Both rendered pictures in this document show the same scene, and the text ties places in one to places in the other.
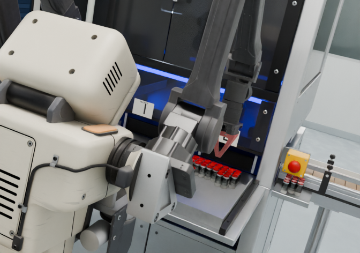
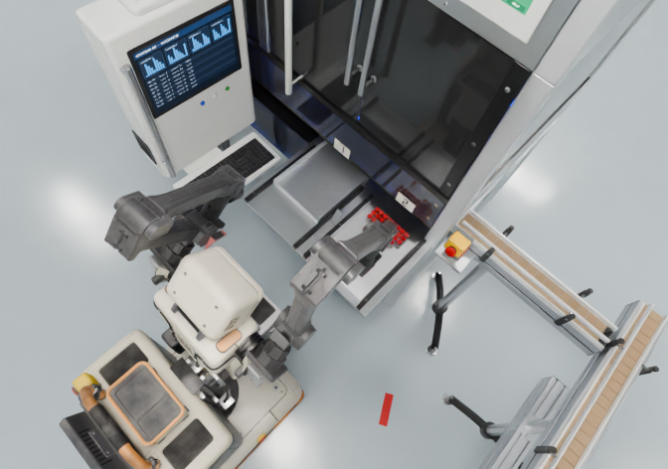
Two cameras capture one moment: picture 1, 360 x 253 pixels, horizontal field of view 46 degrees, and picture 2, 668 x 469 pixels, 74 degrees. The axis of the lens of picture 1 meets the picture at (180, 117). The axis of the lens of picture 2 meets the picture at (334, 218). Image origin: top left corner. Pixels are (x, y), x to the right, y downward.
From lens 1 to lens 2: 1.14 m
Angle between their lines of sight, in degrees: 47
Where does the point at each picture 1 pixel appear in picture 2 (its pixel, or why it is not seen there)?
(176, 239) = not seen: hidden behind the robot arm
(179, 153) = (271, 365)
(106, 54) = (223, 321)
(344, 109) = not seen: outside the picture
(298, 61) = (468, 189)
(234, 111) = (366, 261)
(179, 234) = not seen: hidden behind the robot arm
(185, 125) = (281, 343)
